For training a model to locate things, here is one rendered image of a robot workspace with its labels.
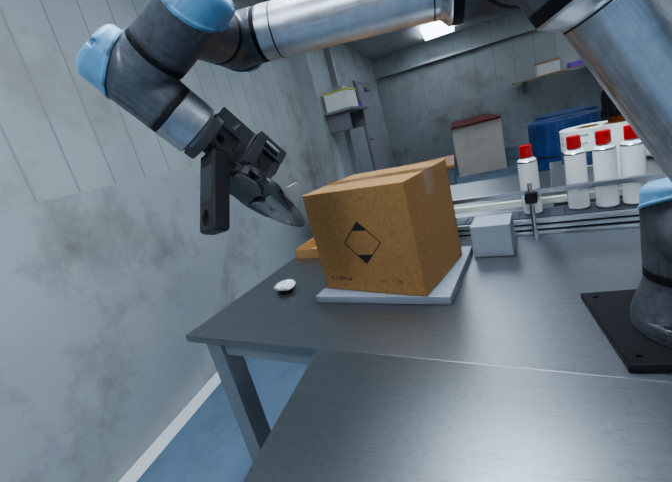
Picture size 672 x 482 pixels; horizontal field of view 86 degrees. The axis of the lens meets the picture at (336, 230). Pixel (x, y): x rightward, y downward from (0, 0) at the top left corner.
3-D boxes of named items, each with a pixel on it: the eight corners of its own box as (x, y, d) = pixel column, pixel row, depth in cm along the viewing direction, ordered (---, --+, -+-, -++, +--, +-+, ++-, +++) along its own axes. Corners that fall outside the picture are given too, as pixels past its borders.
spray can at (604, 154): (618, 202, 99) (613, 126, 94) (621, 207, 94) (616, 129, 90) (595, 204, 101) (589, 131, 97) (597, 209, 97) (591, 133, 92)
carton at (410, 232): (463, 255, 99) (445, 158, 92) (427, 297, 81) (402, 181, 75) (372, 254, 118) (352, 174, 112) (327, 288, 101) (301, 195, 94)
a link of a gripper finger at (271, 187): (299, 201, 55) (255, 164, 51) (295, 209, 55) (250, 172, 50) (282, 207, 59) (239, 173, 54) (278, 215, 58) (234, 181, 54)
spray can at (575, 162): (589, 204, 103) (583, 132, 98) (591, 209, 99) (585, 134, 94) (568, 206, 105) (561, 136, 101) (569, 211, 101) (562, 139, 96)
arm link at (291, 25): (545, -77, 48) (217, 16, 59) (582, -131, 37) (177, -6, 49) (547, 19, 51) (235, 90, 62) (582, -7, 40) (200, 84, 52)
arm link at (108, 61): (97, 19, 38) (58, 77, 41) (186, 95, 44) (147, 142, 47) (123, 11, 45) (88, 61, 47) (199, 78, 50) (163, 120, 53)
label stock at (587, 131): (591, 154, 162) (588, 122, 158) (634, 154, 142) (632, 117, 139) (551, 166, 159) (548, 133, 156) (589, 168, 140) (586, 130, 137)
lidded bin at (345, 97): (335, 113, 493) (331, 95, 487) (360, 106, 480) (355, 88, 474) (325, 114, 455) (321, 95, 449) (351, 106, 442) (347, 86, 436)
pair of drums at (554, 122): (542, 222, 340) (531, 125, 318) (524, 193, 447) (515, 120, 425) (639, 209, 311) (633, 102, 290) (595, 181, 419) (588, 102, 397)
